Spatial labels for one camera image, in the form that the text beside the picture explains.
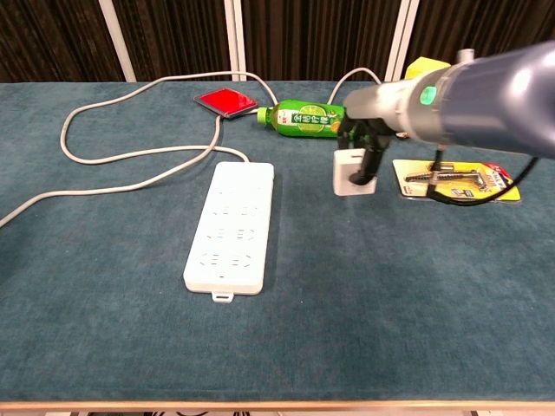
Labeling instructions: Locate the right five-finger robot hand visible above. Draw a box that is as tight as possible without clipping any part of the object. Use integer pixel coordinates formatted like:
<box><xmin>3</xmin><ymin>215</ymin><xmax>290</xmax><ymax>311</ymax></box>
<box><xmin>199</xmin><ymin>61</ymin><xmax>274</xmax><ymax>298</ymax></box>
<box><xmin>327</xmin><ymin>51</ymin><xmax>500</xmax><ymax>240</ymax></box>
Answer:
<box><xmin>336</xmin><ymin>77</ymin><xmax>417</xmax><ymax>187</ymax></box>

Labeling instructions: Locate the small white adapter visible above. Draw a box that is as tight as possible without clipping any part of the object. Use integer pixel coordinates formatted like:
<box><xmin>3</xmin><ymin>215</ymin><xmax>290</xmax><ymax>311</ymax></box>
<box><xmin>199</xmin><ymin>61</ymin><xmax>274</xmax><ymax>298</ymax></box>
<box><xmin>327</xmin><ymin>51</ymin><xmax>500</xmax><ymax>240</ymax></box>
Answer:
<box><xmin>332</xmin><ymin>147</ymin><xmax>377</xmax><ymax>197</ymax></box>

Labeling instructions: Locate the white power strip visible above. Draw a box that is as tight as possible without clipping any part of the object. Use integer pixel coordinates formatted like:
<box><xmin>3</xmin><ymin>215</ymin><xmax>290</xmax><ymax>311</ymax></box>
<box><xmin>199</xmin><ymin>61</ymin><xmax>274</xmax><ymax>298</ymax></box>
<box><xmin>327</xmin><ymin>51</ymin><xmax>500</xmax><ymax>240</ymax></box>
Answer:
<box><xmin>182</xmin><ymin>160</ymin><xmax>276</xmax><ymax>304</ymax></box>

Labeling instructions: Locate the yellow sponge cube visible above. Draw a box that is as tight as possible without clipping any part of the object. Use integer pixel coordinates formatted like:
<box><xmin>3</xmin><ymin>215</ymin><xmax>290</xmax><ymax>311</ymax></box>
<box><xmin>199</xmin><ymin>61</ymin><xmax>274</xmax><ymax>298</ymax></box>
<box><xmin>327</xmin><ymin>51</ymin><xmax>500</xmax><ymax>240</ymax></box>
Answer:
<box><xmin>405</xmin><ymin>55</ymin><xmax>452</xmax><ymax>81</ymax></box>

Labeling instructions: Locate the green tea bottle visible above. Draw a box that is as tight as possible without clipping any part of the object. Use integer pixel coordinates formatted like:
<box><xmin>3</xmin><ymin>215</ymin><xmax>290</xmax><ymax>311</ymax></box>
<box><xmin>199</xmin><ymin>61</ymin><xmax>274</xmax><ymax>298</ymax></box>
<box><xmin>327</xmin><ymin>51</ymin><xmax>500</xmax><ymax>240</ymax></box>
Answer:
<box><xmin>256</xmin><ymin>99</ymin><xmax>348</xmax><ymax>140</ymax></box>

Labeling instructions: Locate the dark slatted partition panel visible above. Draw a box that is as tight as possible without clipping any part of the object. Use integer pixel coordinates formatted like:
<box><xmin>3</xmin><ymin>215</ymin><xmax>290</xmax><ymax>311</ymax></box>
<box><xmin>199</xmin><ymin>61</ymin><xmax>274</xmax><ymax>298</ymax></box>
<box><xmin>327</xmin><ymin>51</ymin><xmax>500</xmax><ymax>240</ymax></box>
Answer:
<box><xmin>0</xmin><ymin>0</ymin><xmax>127</xmax><ymax>83</ymax></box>
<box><xmin>409</xmin><ymin>0</ymin><xmax>555</xmax><ymax>81</ymax></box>
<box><xmin>113</xmin><ymin>0</ymin><xmax>235</xmax><ymax>82</ymax></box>
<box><xmin>242</xmin><ymin>0</ymin><xmax>402</xmax><ymax>82</ymax></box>

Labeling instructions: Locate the razor in yellow blister pack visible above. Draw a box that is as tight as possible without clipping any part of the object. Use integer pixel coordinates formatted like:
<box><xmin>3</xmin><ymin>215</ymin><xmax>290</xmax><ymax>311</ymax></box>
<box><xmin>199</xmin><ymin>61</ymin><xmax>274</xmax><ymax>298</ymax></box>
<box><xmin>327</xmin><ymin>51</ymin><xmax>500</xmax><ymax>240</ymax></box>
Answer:
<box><xmin>392</xmin><ymin>159</ymin><xmax>523</xmax><ymax>203</ymax></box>

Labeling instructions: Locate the red box with clear case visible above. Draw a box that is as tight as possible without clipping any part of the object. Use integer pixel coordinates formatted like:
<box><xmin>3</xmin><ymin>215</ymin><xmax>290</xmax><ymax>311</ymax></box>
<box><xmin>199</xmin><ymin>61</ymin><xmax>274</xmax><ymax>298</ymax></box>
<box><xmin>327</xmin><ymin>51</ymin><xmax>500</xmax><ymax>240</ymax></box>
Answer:
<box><xmin>193</xmin><ymin>88</ymin><xmax>260</xmax><ymax>120</ymax></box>

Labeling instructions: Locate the teal table mat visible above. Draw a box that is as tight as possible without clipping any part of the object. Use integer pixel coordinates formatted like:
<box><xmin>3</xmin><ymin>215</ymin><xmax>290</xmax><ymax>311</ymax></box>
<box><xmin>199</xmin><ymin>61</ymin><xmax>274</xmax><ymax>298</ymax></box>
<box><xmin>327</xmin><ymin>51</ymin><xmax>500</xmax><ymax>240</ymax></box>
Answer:
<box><xmin>0</xmin><ymin>80</ymin><xmax>555</xmax><ymax>403</ymax></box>

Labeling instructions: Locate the white partition post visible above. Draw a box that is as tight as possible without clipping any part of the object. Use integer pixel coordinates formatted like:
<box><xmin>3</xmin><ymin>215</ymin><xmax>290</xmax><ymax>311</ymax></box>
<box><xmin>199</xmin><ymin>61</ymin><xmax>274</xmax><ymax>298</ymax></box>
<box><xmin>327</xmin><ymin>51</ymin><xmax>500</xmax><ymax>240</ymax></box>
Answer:
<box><xmin>223</xmin><ymin>0</ymin><xmax>247</xmax><ymax>82</ymax></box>
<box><xmin>98</xmin><ymin>0</ymin><xmax>138</xmax><ymax>83</ymax></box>
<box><xmin>384</xmin><ymin>0</ymin><xmax>421</xmax><ymax>82</ymax></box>

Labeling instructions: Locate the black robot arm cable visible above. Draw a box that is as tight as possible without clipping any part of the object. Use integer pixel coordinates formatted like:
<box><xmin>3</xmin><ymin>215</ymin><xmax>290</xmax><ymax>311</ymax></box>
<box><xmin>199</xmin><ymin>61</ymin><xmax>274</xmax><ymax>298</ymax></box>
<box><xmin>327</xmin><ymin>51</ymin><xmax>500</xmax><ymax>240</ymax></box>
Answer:
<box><xmin>427</xmin><ymin>145</ymin><xmax>540</xmax><ymax>207</ymax></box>

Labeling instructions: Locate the grey power strip cable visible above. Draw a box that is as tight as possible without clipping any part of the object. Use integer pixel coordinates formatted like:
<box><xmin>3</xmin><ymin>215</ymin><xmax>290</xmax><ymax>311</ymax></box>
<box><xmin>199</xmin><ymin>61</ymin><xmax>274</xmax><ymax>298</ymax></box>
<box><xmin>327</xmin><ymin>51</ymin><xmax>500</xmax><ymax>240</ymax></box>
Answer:
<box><xmin>0</xmin><ymin>68</ymin><xmax>385</xmax><ymax>229</ymax></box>

